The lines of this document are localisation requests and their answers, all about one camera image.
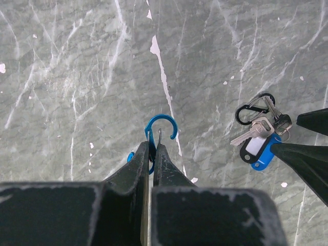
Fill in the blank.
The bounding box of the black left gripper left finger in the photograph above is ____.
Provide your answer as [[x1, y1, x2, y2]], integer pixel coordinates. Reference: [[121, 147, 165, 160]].
[[1, 141, 149, 245]]

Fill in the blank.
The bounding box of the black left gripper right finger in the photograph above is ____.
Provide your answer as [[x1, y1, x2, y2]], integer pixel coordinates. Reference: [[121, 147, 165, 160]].
[[152, 144, 288, 245]]

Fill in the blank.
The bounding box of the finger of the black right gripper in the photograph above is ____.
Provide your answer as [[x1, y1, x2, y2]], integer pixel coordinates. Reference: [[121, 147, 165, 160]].
[[270, 143, 327, 199], [296, 108, 328, 136]]

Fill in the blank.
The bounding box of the blue key tag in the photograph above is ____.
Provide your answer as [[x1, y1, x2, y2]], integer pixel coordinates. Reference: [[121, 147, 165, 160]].
[[251, 133, 282, 171]]

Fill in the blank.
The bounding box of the black carabiner keyring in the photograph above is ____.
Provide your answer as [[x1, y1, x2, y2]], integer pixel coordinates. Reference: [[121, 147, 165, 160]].
[[235, 92, 276, 126]]

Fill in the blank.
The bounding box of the black key tag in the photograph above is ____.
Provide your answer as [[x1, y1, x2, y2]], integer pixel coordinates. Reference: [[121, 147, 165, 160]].
[[239, 137, 270, 164]]

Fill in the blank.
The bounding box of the silver key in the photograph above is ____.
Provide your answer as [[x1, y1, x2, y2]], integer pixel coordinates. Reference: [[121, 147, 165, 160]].
[[230, 116, 275, 146]]

